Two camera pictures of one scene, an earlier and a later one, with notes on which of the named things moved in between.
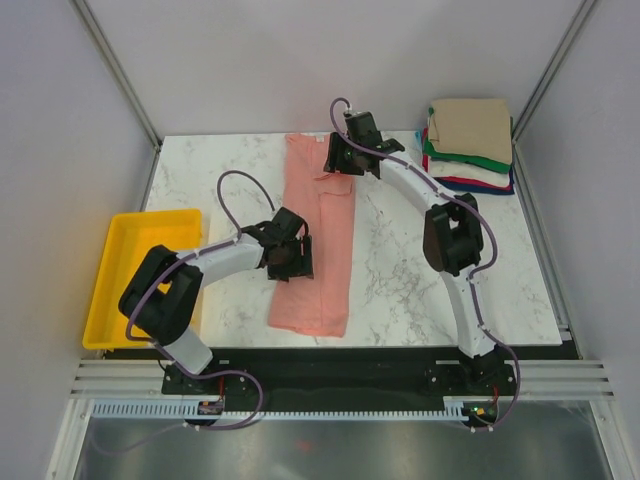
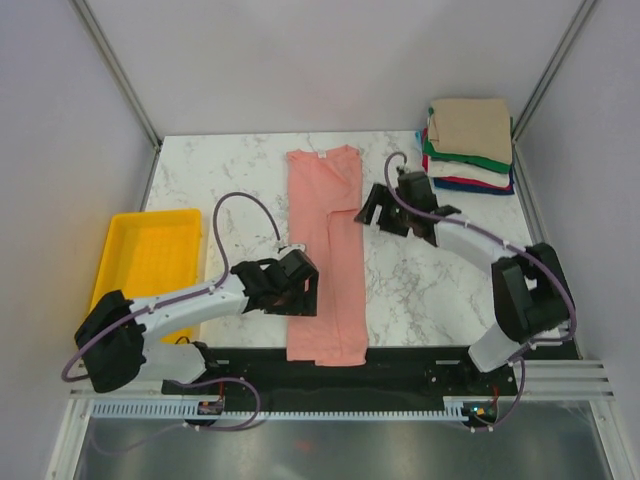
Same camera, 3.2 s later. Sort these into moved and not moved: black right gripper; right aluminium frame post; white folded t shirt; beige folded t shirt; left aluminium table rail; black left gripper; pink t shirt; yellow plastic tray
Moved: black right gripper; pink t shirt; black left gripper
Not moved: yellow plastic tray; right aluminium frame post; left aluminium table rail; white folded t shirt; beige folded t shirt
